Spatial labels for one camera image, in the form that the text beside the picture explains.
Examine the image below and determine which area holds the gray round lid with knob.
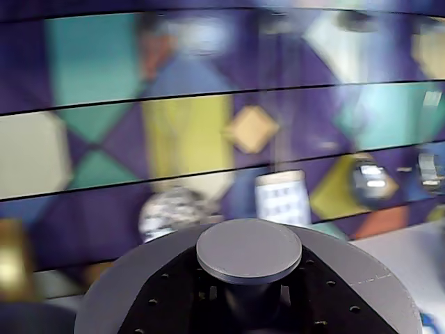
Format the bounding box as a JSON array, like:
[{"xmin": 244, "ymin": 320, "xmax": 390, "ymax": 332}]
[{"xmin": 74, "ymin": 217, "xmax": 422, "ymax": 334}]

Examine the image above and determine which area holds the steel slotted spatula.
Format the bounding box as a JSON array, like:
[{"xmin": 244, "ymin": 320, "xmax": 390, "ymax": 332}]
[{"xmin": 254, "ymin": 169, "xmax": 312, "ymax": 226}]

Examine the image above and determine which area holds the steel ladle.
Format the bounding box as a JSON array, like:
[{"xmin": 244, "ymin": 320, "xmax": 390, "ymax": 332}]
[{"xmin": 350, "ymin": 156, "xmax": 394, "ymax": 209}]

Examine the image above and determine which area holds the steel slotted spoon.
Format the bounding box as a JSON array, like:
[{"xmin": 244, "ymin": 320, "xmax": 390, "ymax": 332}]
[{"xmin": 138, "ymin": 187, "xmax": 223, "ymax": 244}]

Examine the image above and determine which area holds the blue toy play kitchen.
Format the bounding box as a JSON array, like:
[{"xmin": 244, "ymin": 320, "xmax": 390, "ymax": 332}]
[{"xmin": 0, "ymin": 0, "xmax": 445, "ymax": 334}]

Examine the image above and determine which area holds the small steel hanging utensil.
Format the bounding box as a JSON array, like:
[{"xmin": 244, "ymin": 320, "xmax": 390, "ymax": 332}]
[{"xmin": 416, "ymin": 149, "xmax": 445, "ymax": 191}]

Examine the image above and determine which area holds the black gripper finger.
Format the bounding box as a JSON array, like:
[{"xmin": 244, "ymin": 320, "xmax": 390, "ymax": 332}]
[
  {"xmin": 118, "ymin": 248, "xmax": 213, "ymax": 334},
  {"xmin": 277, "ymin": 249, "xmax": 396, "ymax": 334}
]

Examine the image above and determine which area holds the gold toy faucet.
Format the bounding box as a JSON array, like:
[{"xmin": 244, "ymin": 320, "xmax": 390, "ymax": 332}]
[{"xmin": 0, "ymin": 218, "xmax": 35, "ymax": 303}]

